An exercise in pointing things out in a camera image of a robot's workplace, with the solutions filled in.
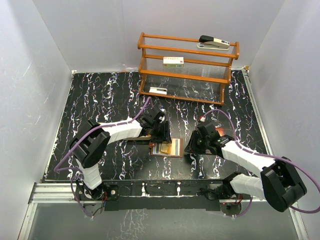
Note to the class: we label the white staples box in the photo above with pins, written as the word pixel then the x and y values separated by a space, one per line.
pixel 173 62

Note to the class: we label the dark book three days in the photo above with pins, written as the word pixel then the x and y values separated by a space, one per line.
pixel 225 131

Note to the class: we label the black and beige stapler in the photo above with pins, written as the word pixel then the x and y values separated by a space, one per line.
pixel 212 43

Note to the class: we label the orange wooden shelf rack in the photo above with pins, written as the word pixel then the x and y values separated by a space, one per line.
pixel 204 77

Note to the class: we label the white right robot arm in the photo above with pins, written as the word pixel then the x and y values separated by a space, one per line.
pixel 273 180

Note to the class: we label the small white box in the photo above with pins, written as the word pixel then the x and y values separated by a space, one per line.
pixel 158 90

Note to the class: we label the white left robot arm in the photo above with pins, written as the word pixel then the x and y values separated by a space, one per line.
pixel 89 145

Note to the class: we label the brown leather card holder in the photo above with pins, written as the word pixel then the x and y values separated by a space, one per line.
pixel 155 150

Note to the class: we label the gold credit card black stripe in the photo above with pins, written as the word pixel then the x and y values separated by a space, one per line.
pixel 176 147

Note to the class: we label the beige oval card tray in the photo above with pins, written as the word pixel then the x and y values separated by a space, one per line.
pixel 141 138

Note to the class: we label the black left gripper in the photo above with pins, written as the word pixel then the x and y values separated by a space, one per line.
pixel 164 136

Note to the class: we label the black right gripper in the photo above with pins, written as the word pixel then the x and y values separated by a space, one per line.
pixel 192 147

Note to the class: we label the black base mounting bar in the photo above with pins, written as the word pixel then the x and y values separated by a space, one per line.
pixel 117 195

